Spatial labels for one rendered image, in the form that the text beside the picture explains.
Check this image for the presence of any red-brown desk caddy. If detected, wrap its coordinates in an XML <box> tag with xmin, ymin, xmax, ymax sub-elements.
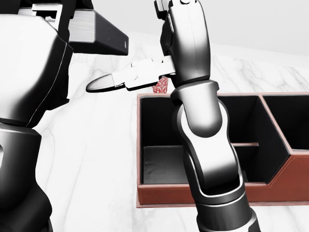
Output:
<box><xmin>136</xmin><ymin>91</ymin><xmax>309</xmax><ymax>209</ymax></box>

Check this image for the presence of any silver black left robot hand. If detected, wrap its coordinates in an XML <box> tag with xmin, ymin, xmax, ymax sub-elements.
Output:
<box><xmin>0</xmin><ymin>0</ymin><xmax>94</xmax><ymax>129</ymax></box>

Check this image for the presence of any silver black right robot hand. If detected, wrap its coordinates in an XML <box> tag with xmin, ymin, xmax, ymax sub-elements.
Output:
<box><xmin>85</xmin><ymin>0</ymin><xmax>212</xmax><ymax>94</ymax></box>

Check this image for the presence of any red patterned mug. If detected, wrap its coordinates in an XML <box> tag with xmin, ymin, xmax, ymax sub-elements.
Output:
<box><xmin>152</xmin><ymin>75</ymin><xmax>169</xmax><ymax>95</ymax></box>

